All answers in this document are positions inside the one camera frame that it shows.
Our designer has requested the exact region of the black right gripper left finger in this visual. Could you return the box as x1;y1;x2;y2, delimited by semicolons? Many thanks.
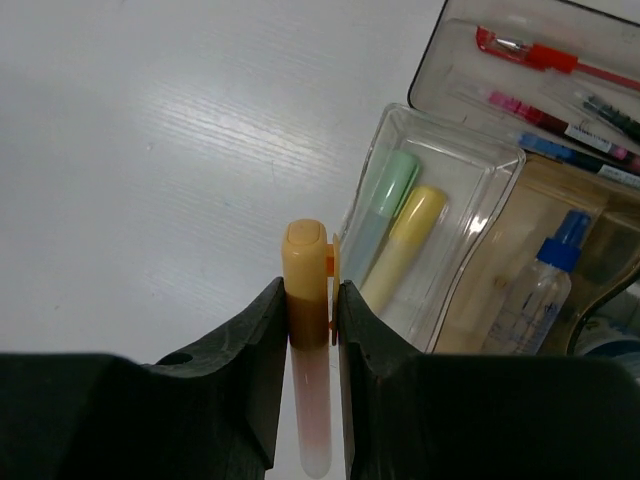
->
1;279;287;479

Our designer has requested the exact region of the red gel pen refill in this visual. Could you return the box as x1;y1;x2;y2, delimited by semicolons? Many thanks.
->
486;90;639;172

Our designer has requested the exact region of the orange pink highlighter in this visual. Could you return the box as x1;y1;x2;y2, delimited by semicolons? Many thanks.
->
281;219;340;479

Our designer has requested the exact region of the red ballpoint pen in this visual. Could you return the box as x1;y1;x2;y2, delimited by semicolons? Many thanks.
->
475;26;639;91

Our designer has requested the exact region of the yellow translucent highlighter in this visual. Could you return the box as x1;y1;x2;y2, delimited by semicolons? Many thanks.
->
360;186;448;315

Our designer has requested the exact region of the green translucent highlighter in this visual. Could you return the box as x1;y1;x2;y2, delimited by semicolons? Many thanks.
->
342;150;421;286

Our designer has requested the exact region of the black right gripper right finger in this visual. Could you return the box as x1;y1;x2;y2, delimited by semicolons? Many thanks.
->
337;282;639;479

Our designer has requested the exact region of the clear compartment organizer box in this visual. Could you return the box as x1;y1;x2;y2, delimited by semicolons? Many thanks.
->
342;1;639;353

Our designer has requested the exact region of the black gel pen refill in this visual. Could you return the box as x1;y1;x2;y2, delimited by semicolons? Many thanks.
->
578;95;639;143

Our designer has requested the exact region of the clear blue cap glue bottle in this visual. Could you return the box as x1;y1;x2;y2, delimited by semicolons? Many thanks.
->
481;210;591;355

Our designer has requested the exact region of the blue gel pen refill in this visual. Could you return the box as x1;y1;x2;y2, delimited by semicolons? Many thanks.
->
515;131;639;189

